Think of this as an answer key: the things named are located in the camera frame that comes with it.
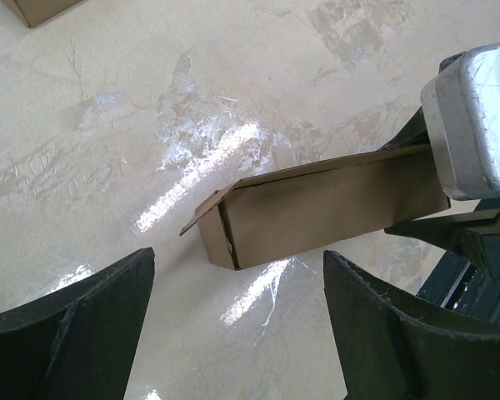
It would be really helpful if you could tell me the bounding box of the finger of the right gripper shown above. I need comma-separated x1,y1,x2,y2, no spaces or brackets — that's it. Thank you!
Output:
379,108,430,151

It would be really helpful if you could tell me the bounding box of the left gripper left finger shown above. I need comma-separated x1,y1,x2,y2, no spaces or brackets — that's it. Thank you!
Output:
0,247,155,399

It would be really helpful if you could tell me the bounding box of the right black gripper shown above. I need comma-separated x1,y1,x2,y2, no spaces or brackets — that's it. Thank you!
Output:
384,199,500,325

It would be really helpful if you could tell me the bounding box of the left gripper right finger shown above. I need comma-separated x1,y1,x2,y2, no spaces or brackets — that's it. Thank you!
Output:
323,251,500,399

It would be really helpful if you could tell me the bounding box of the large folded cardboard box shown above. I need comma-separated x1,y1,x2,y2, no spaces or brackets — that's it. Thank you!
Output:
2,0,81,28

